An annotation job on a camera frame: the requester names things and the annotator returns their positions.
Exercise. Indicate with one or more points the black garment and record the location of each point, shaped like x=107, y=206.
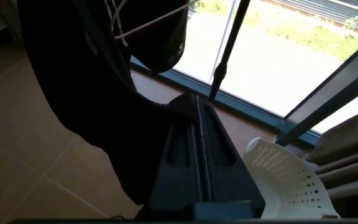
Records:
x=89, y=93
x=166, y=46

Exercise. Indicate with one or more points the pink clothes hanger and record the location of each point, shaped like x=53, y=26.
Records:
x=154, y=20

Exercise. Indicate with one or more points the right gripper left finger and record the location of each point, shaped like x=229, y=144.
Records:
x=176, y=183

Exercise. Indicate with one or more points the brown curtain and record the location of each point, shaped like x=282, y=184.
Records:
x=346, y=149
x=8, y=18

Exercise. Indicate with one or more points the window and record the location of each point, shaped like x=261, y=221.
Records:
x=275, y=68

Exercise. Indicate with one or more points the white laundry basket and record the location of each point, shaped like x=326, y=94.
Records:
x=284, y=180

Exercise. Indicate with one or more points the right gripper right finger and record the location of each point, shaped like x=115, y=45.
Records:
x=232, y=183

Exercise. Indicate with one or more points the black clothes rack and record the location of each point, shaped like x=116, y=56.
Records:
x=228, y=46

